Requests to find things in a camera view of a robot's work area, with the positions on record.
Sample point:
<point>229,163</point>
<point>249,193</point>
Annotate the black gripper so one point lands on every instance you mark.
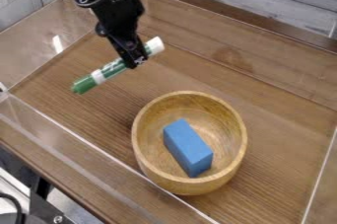
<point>117,17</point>

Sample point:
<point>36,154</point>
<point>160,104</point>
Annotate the green Expo marker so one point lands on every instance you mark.
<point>113,68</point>

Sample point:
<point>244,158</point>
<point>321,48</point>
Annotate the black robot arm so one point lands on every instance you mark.
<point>117,21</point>

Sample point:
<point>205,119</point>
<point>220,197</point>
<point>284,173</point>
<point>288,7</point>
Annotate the brown wooden bowl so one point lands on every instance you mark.
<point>221,128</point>

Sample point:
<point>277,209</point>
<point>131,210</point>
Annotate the blue rectangular block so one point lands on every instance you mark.
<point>188,148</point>

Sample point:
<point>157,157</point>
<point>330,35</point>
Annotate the clear acrylic tray walls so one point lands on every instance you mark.
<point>272,71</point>

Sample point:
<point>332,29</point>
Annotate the black metal table bracket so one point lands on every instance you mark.
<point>40,208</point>

